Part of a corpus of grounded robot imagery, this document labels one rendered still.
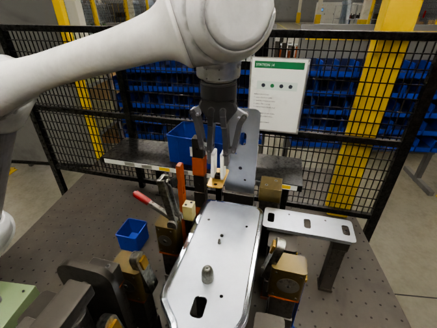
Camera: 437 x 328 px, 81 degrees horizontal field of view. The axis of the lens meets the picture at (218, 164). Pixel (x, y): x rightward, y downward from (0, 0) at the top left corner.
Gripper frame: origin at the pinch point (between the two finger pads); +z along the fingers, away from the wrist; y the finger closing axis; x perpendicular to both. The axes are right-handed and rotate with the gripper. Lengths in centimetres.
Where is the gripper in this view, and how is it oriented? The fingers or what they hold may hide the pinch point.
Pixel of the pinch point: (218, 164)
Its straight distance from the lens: 62.5
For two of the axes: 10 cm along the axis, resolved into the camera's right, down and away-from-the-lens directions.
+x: 2.5, -5.1, 8.2
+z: 0.0, 8.5, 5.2
